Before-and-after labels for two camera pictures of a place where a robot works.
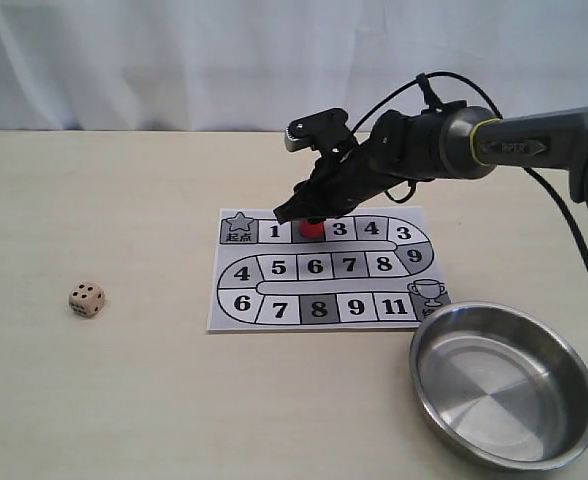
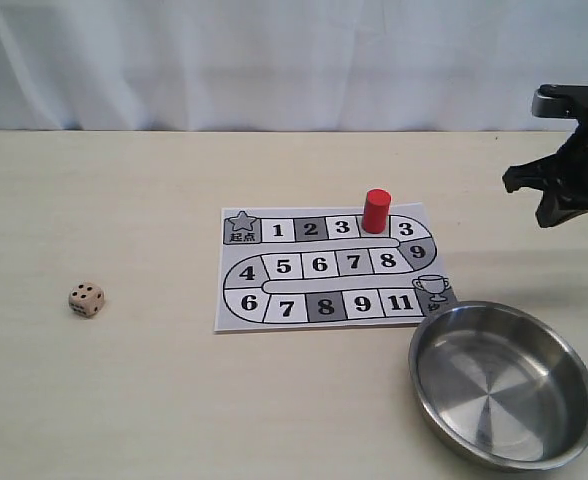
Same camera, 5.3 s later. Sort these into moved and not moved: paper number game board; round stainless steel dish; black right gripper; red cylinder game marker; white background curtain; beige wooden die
Moved: black right gripper; red cylinder game marker
Not moved: paper number game board; beige wooden die; round stainless steel dish; white background curtain
